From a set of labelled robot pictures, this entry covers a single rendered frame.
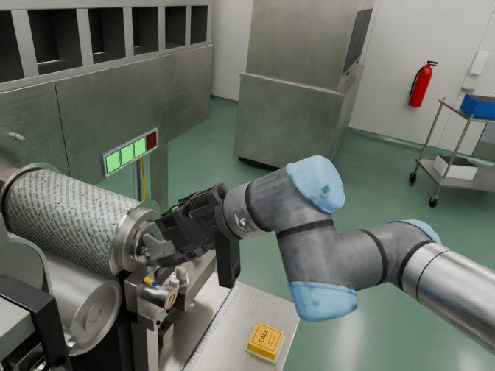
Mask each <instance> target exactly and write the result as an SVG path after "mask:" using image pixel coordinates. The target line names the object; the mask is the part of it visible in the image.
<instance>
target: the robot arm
mask: <svg viewBox="0 0 495 371"><path fill-rule="evenodd" d="M343 190H344V188H343V183H342V180H341V179H340V176H339V174H338V172H337V170H336V169H335V167H334V165H333V164H332V163H331V161H330V160H328V159H327V158H325V157H323V156H322V155H321V156H320V155H314V156H311V157H309V158H306V159H303V160H300V161H298V162H296V163H289V164H287V166H285V167H283V168H281V169H279V170H276V171H274V172H271V173H269V174H267V175H265V176H263V177H260V178H258V179H256V180H253V181H250V182H249V183H245V184H244V185H241V186H239V187H237V188H234V189H232V190H230V191H229V190H228V188H227V187H226V185H225V184H224V182H221V183H219V184H217V185H214V186H212V187H210V188H208V189H206V190H204V191H201V190H199V191H196V192H194V193H193V194H190V195H188V196H186V197H184V198H181V199H179V200H178V202H179V203H177V204H175V205H172V206H170V207H169V208H168V209H167V210H166V211H164V212H163V213H162V214H161V215H162V217H161V218H160V219H156V220H155V221H154V222H155V223H156V224H157V226H158V227H159V229H160V232H161V235H162V237H163V241H159V240H157V239H156V238H155V237H154V236H152V235H150V234H149V233H147V234H144V235H143V242H144V244H145V246H146V248H147V251H148V253H149V254H150V256H147V257H146V260H147V261H148V263H150V264H152V265H155V266H160V267H161V268H171V267H174V266H178V265H180V264H182V263H185V262H188V261H193V260H194V259H196V258H199V257H201V256H203V255H205V254H206V253H207V252H208V251H209V250H214V249H215V253H216V260H217V275H218V283H219V286H221V287H225V288H228V289H231V288H233V286H234V284H235V282H236V279H237V278H238V277H239V275H240V272H241V263H240V248H239V240H242V239H250V238H253V237H255V236H259V235H261V234H264V233H269V232H271V231H275V234H276V238H277V242H278V247H279V250H280V253H281V258H282V261H283V265H284V270H285V273H286V276H287V282H288V284H287V287H288V289H289V290H290V292H291V295H292V299H293V302H294V305H295V309H296V312H297V314H298V316H299V317H300V318H301V319H302V320H304V321H307V322H318V321H323V320H328V319H334V318H338V317H342V316H345V315H347V314H350V313H351V312H354V311H355V310H356V309H357V306H358V303H357V298H356V296H357V291H360V290H363V289H367V288H370V287H373V286H378V285H380V284H383V283H392V284H393V285H394V286H396V287H397V288H399V289H401V290H402V291H403V292H404V293H406V294H408V295H409V296H410V297H411V298H413V299H414V300H416V301H417V302H419V303H420V304H421V305H423V306H424V307H426V308H428V309H429V310H430V311H431V312H433V313H434V314H436V315H437V316H439V317H440V318H441V319H443V320H444V321H446V322H447V323H449V324H450V325H451V326H453V327H454V328H456V329H457V330H459V331H460V332H461V333H463V334H464V335H466V336H467V337H468V338H470V339H471V340H473V341H474V342H476V343H477V344H478V345H479V346H481V347H483V348H484V349H486V350H487V351H488V352H489V353H491V354H493V355H494V356H495V271H493V270H491V269H489V268H487V267H485V266H483V265H481V264H479V263H477V262H475V261H473V260H471V259H469V258H467V257H465V256H463V255H461V254H459V253H457V252H455V251H453V250H450V249H449V248H447V247H445V246H443V245H441V242H440V239H439V237H438V235H437V233H435V232H434V231H433V229H432V228H431V227H430V226H429V225H428V224H427V223H425V222H422V221H419V220H414V219H411V220H405V221H404V220H396V221H392V222H388V223H386V224H385V225H378V226H374V227H367V228H364V229H359V230H353V231H349V232H345V233H338V234H337V231H336V228H335V226H334V222H333V219H332V215H331V214H332V213H334V212H335V211H336V210H339V209H341V207H342V206H343V205H344V202H345V195H344V192H343Z"/></svg>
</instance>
